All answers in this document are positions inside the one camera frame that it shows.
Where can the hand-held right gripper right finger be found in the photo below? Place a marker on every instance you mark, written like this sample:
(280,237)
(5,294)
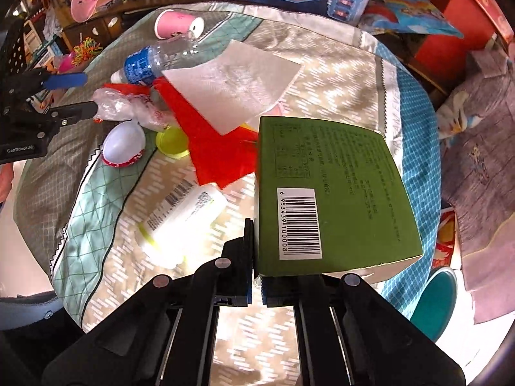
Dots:
(277,291)

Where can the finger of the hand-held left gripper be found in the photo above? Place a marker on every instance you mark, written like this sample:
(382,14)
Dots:
(66,81)
(78,112)

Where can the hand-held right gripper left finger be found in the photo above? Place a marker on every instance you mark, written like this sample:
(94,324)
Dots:
(248,265)

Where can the clear plastic bag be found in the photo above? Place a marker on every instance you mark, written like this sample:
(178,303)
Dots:
(120,106)

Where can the white plastic bottle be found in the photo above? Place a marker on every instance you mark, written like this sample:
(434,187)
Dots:
(181,225)

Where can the green cardboard box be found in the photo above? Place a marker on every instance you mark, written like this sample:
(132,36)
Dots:
(342,193)

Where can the teal waste bin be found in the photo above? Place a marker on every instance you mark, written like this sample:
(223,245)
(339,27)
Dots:
(436,309)

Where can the person's left forearm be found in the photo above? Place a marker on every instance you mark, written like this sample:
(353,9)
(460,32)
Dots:
(5,183)

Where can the colourful rubber band toy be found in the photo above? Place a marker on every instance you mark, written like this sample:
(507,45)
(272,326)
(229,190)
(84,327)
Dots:
(86,48)

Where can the black perforated panel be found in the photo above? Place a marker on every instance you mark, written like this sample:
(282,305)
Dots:
(16,48)

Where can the wooden desk with drawers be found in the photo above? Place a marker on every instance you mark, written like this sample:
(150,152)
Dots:
(108,22)

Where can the clear water bottle blue label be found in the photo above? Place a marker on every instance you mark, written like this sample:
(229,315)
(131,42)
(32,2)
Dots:
(153,62)

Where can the yellow-green plastic lid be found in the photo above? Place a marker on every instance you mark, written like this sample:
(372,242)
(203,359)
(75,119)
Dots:
(171,142)

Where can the red paper sheet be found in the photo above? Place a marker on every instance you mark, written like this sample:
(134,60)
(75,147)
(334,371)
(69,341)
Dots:
(217,157)

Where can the pink paper cup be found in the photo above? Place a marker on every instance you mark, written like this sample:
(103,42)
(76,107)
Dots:
(177,24)

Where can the white paper napkin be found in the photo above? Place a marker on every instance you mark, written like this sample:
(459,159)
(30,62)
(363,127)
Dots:
(233,84)

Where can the orange printed carton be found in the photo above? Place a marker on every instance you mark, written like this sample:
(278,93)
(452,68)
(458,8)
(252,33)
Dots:
(444,241)

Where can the person's grey clothing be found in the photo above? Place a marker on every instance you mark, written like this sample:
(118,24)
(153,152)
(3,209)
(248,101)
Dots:
(24,309)

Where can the patterned quilted tablecloth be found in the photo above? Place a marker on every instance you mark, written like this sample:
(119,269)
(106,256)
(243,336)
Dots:
(330,88)

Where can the grey printed garment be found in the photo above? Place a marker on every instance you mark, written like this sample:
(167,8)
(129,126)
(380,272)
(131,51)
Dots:
(483,169)

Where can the red box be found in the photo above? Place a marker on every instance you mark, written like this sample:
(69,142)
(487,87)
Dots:
(450,48)

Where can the colourful printed cushion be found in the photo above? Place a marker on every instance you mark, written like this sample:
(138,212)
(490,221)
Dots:
(410,12)

